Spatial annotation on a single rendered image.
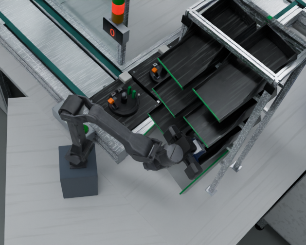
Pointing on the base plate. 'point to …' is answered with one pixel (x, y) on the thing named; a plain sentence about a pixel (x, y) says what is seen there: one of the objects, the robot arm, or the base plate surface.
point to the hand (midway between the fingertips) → (193, 148)
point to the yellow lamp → (117, 18)
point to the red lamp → (117, 9)
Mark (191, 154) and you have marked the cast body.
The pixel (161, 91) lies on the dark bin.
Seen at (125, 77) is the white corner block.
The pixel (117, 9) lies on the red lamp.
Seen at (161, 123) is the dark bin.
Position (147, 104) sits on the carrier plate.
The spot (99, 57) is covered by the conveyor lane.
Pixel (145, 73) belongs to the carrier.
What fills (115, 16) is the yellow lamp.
